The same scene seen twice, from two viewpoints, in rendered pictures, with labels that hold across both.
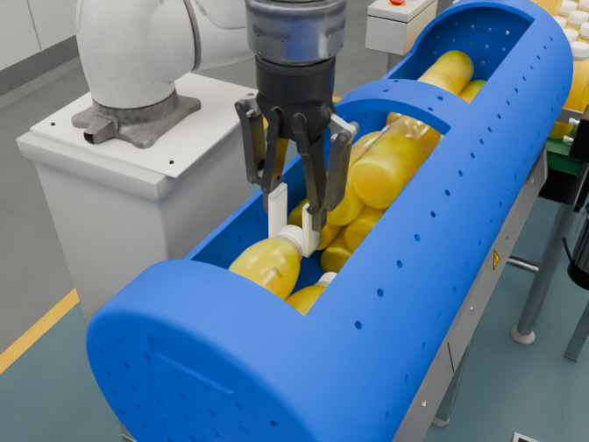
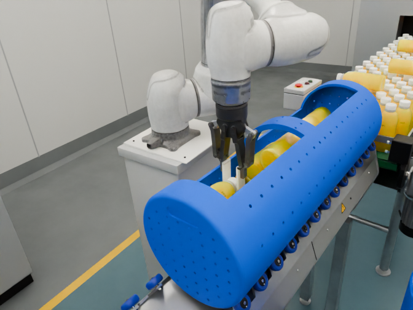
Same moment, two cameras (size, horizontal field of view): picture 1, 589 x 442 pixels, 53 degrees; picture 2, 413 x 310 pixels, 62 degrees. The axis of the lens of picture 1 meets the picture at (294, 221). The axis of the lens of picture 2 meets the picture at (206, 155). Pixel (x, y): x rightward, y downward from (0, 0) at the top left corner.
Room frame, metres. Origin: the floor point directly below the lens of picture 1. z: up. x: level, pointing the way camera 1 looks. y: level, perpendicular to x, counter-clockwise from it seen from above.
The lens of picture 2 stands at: (-0.24, -0.07, 1.62)
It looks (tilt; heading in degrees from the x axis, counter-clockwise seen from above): 28 degrees down; 11
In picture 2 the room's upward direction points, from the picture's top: 4 degrees counter-clockwise
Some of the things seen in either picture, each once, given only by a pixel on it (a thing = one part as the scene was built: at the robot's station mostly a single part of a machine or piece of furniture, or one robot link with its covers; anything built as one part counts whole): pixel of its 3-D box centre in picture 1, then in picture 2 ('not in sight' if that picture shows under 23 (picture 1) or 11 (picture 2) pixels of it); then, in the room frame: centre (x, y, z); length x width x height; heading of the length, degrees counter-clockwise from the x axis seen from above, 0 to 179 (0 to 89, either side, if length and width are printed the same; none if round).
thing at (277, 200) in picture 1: (277, 213); (226, 171); (0.54, 0.02, 1.14); 0.03 x 0.01 x 0.07; 149
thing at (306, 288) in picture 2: not in sight; (309, 258); (1.08, -0.31, 0.31); 0.06 x 0.06 x 0.63; 59
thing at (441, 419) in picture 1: (457, 352); (337, 271); (1.01, -0.43, 0.31); 0.06 x 0.06 x 0.63; 59
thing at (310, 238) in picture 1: (311, 226); (240, 176); (0.52, -0.02, 1.14); 0.03 x 0.01 x 0.07; 149
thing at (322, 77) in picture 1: (294, 95); (232, 119); (0.53, 0.00, 1.30); 0.08 x 0.07 x 0.09; 59
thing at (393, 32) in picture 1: (402, 17); (302, 93); (1.43, -0.26, 1.05); 0.20 x 0.10 x 0.10; 149
